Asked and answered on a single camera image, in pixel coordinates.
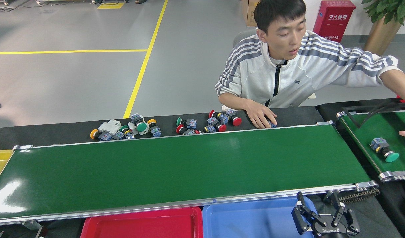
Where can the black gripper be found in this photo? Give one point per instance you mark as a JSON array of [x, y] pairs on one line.
[[331, 228]]

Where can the blue plastic tray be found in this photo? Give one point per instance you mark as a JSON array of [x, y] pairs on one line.
[[248, 221]]

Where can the red plastic tray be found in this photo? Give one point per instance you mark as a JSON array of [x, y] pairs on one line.
[[139, 224]]

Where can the seated person's right hand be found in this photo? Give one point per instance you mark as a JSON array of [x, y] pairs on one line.
[[260, 115]]

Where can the black table cloth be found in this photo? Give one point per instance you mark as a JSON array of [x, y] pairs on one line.
[[57, 132], [392, 201]]

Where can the small red plastic bin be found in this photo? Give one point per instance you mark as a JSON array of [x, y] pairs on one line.
[[401, 99]]

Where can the seated person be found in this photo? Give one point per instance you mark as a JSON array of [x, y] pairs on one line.
[[288, 76]]

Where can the potted plant in gold pot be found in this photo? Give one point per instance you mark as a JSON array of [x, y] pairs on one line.
[[382, 36]]

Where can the grey office chair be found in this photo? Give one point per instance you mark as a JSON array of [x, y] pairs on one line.
[[244, 38]]

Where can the red fire extinguisher box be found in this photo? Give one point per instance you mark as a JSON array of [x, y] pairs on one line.
[[333, 19]]

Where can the brown cardboard box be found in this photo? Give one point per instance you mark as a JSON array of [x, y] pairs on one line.
[[250, 13]]

